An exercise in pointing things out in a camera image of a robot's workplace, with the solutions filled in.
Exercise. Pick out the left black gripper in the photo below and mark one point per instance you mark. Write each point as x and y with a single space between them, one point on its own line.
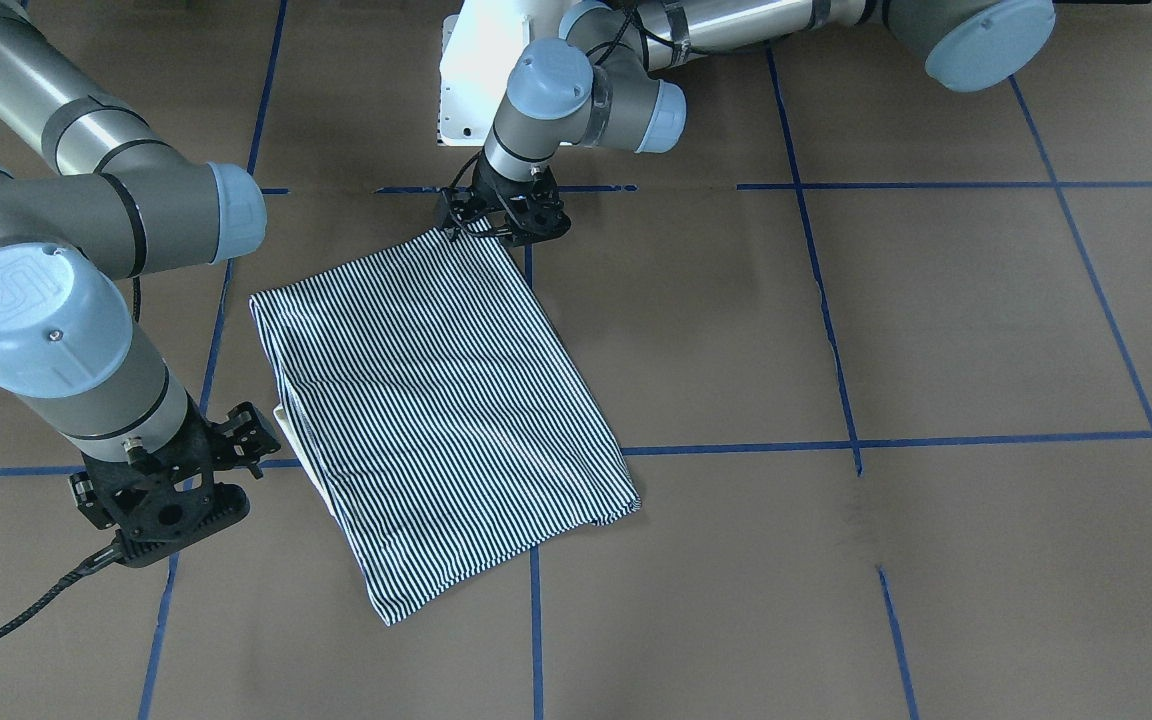
492 191

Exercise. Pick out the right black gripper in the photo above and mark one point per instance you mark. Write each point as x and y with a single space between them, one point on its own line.
204 437

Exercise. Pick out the striped navy white polo shirt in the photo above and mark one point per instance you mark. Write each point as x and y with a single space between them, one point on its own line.
437 413

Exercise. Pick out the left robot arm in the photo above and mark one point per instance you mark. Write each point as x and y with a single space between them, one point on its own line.
521 79

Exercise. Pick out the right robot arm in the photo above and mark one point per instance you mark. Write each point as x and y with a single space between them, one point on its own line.
121 203

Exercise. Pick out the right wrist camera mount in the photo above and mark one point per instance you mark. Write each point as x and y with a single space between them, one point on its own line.
151 518

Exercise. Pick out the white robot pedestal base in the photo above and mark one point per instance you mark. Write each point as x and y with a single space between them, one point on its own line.
480 45

